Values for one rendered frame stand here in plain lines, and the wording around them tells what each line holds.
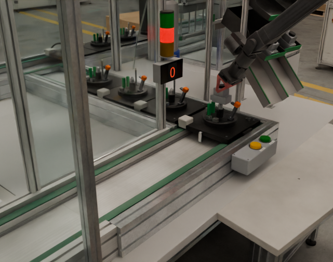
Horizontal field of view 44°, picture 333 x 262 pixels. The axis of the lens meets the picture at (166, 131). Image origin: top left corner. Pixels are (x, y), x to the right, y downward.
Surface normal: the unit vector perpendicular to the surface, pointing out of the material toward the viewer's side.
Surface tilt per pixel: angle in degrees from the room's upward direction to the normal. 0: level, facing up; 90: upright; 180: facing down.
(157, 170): 0
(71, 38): 90
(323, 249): 0
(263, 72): 45
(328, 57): 90
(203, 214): 0
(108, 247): 90
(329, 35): 90
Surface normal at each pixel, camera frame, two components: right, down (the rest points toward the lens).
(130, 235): 0.75, 0.29
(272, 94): 0.44, -0.40
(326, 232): 0.00, -0.90
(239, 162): -0.66, 0.33
